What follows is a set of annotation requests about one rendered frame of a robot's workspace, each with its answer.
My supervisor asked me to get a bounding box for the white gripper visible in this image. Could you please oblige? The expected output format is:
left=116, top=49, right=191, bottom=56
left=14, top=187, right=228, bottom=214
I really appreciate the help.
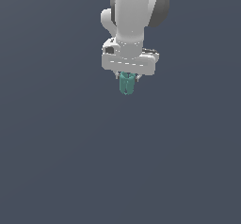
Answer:
left=101, top=38, right=160, bottom=83

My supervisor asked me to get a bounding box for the teal green object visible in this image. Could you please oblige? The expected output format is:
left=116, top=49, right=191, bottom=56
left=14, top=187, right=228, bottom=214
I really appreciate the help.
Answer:
left=119, top=72, right=137, bottom=96

